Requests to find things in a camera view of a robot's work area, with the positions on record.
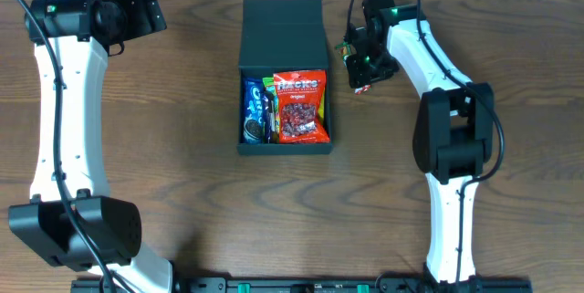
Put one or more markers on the yellow Hacks candy bag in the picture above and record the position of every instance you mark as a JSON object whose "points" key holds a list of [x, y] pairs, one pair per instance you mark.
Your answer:
{"points": [[321, 108]]}

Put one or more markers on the green red KitKat bar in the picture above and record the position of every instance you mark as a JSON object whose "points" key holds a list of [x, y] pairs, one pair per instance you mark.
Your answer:
{"points": [[362, 89]]}

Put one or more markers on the blue Oreo pack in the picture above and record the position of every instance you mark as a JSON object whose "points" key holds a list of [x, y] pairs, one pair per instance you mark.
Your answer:
{"points": [[254, 123]]}

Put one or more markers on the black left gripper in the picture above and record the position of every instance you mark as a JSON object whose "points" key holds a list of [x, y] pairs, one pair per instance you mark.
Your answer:
{"points": [[149, 11]]}

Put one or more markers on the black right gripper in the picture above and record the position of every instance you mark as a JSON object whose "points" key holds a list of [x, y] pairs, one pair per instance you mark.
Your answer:
{"points": [[361, 71]]}

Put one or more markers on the red Hacks candy bag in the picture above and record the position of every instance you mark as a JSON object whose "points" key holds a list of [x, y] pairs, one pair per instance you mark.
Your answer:
{"points": [[300, 95]]}

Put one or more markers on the black box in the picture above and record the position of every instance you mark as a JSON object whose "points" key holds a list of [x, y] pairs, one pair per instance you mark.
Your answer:
{"points": [[280, 36]]}

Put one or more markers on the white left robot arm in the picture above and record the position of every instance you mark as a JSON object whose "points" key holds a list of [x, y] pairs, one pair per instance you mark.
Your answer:
{"points": [[71, 220]]}

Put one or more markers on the Haribo gummy bag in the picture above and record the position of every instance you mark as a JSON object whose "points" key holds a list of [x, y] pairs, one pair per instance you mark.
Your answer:
{"points": [[270, 88]]}

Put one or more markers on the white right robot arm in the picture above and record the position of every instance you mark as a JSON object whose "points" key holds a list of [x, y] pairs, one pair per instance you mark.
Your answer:
{"points": [[453, 132]]}

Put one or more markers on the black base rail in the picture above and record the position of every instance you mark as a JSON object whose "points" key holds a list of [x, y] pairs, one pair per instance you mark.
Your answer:
{"points": [[384, 285]]}

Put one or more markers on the dark blue candy bar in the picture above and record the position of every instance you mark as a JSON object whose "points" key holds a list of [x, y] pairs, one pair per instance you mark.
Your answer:
{"points": [[270, 119]]}

